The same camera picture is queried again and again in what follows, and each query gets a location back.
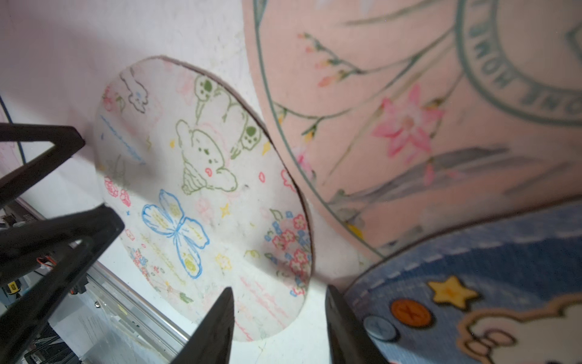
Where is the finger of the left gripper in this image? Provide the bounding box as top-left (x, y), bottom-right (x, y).
top-left (1, 205), bottom-right (125, 363)
top-left (1, 123), bottom-right (86, 206)

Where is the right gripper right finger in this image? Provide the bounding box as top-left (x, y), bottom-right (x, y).
top-left (325, 285), bottom-right (388, 364)

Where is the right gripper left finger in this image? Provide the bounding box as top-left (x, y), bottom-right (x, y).
top-left (171, 287), bottom-right (235, 364)

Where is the white blue butterfly coaster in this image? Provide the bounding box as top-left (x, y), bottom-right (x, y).
top-left (93, 57), bottom-right (312, 341)

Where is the blue denim bear car coaster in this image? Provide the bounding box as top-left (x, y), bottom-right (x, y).
top-left (345, 201), bottom-right (581, 363)

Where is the beige blue doodle coaster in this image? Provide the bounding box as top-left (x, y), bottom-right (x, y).
top-left (242, 0), bottom-right (582, 260)

